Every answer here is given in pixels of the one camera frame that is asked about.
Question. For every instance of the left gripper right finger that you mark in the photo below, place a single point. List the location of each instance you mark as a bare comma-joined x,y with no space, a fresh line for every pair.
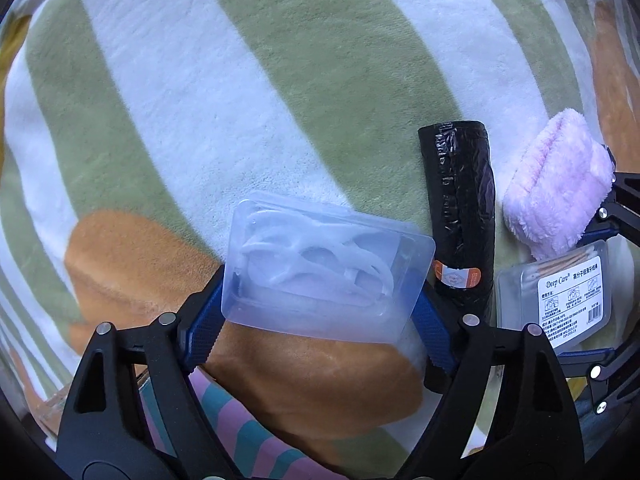
535,431

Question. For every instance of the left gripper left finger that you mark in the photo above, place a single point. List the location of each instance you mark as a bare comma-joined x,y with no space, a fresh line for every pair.
132,412

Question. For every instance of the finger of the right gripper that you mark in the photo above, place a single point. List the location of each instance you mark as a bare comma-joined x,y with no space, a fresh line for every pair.
612,374
615,213

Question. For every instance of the pink fluffy headband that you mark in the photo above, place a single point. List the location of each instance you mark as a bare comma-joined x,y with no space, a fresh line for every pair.
563,178

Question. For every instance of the clear cotton swab box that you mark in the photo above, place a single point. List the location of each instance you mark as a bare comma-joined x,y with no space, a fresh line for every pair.
569,298

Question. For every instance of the black trash bag roll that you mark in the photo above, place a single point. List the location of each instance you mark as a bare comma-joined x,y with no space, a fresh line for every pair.
461,197

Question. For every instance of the clear floss pick case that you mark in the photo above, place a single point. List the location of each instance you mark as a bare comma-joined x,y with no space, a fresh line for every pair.
322,271

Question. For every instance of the cardboard box with pink lining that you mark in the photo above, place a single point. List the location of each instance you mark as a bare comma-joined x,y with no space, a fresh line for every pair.
254,450

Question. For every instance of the striped floral blanket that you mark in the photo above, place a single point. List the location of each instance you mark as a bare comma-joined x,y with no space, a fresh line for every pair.
131,129

